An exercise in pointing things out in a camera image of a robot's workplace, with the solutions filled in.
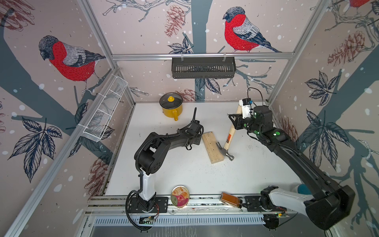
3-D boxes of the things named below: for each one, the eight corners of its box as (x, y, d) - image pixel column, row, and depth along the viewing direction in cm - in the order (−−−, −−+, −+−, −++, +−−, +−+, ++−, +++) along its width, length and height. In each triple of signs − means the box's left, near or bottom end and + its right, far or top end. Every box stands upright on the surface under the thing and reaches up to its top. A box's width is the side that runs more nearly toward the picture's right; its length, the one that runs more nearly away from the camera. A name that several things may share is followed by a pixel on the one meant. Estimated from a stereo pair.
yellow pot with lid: (160, 121, 109) (157, 110, 100) (164, 103, 122) (161, 92, 113) (181, 120, 109) (180, 110, 100) (182, 103, 122) (181, 92, 113)
